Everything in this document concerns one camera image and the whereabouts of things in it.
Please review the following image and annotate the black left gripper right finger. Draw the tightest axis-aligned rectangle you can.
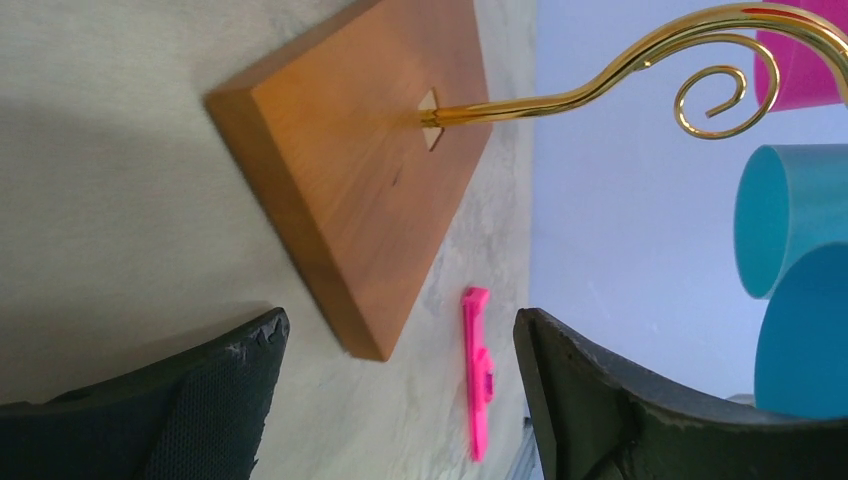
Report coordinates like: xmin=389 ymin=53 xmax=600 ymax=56
xmin=513 ymin=308 xmax=847 ymax=479

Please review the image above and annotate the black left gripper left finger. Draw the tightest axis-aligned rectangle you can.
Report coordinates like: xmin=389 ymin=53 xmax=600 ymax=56
xmin=1 ymin=307 xmax=290 ymax=479

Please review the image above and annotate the blue plastic wine glass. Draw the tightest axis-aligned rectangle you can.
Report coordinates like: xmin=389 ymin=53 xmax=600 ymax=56
xmin=754 ymin=243 xmax=847 ymax=419

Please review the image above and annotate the teal wine glass on rack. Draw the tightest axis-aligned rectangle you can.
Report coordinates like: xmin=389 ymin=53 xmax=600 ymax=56
xmin=733 ymin=144 xmax=847 ymax=299

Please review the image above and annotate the magenta plastic wine glass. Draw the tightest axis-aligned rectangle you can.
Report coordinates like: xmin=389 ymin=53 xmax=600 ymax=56
xmin=755 ymin=0 xmax=847 ymax=112

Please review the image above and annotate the pink plastic clip tool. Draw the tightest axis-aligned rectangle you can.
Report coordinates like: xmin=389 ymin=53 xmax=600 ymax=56
xmin=461 ymin=287 xmax=494 ymax=462

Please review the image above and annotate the gold wire wine glass rack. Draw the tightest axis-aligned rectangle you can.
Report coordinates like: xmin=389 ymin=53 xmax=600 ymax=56
xmin=204 ymin=1 xmax=847 ymax=361

